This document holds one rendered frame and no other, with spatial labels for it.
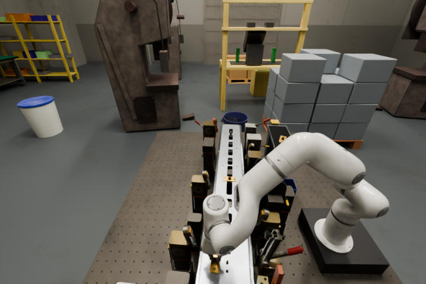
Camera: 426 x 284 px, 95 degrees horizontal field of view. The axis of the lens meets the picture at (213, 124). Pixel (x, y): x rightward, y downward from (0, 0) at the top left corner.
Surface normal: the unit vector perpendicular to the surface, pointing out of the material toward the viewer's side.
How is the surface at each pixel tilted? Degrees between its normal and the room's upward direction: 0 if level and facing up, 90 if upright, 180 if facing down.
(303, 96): 90
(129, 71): 90
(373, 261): 2
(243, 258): 0
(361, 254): 2
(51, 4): 90
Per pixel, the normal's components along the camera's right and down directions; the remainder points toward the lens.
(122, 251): 0.00, -0.88
